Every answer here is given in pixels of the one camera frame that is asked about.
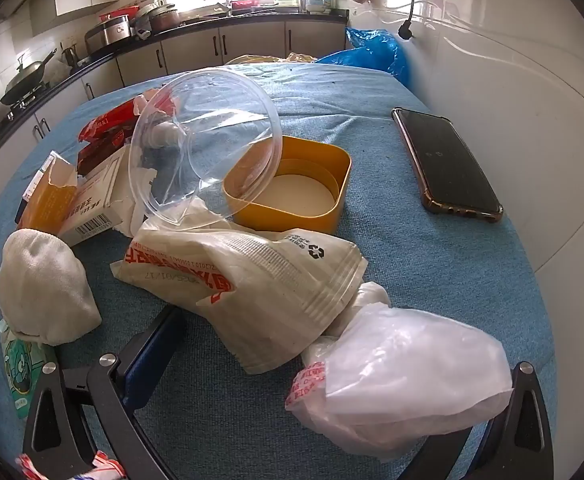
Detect yellow plastic box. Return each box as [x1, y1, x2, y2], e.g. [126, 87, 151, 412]
[222, 135, 353, 235]

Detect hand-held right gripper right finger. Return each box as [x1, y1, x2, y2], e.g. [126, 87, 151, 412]
[412, 360, 555, 480]

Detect black lidded wok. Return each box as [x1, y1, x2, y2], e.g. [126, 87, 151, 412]
[0, 49, 58, 106]

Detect green printed packet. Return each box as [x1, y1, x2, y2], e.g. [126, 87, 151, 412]
[0, 317, 58, 421]

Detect person's left hand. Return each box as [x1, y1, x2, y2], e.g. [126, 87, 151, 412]
[0, 229, 103, 346]

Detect yellow plastic bag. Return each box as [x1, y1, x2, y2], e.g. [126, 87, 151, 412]
[224, 52, 317, 66]

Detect red basin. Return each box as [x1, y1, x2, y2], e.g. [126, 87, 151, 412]
[99, 5, 140, 23]

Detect grey lower kitchen cabinets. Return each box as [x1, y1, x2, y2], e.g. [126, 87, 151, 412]
[0, 19, 347, 241]

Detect brown cooking pot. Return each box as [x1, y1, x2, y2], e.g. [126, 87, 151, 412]
[147, 2, 180, 31]

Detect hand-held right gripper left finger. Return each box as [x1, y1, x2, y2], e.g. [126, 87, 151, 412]
[22, 305, 207, 480]

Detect black smartphone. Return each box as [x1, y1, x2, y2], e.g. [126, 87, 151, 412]
[391, 106, 505, 223]

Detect dark red snack packet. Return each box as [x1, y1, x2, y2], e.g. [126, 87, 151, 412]
[77, 132, 133, 176]

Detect black charger cable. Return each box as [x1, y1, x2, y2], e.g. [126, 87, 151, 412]
[398, 0, 435, 41]

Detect silver rice cooker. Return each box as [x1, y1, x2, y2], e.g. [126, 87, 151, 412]
[84, 14, 134, 53]

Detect white barcode carton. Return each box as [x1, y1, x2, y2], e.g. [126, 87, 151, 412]
[57, 152, 145, 248]

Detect blue plastic bag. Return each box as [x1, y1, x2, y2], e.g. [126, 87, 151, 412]
[314, 26, 413, 88]

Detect red and white wrapper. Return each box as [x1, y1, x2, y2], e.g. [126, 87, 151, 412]
[14, 451, 128, 480]

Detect torn orange carton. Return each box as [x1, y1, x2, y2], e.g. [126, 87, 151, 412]
[16, 152, 79, 233]

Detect blue tablecloth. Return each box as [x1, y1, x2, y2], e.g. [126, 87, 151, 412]
[0, 60, 557, 480]

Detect translucent white plastic bag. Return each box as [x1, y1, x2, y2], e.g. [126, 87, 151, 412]
[285, 281, 515, 463]

